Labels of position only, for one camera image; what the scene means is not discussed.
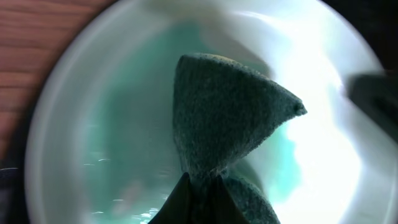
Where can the green plate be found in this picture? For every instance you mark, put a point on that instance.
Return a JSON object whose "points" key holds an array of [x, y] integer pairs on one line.
{"points": [[100, 146]]}

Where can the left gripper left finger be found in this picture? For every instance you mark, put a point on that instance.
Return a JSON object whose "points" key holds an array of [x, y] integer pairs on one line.
{"points": [[177, 207]]}

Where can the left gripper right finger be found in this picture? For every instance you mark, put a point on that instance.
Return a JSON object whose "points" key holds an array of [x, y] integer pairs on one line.
{"points": [[225, 210]]}

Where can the yellow green sponge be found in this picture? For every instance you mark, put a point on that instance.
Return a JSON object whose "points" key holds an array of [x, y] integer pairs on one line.
{"points": [[223, 110]]}

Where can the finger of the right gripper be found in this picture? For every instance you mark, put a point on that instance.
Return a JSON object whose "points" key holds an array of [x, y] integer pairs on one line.
{"points": [[376, 96]]}

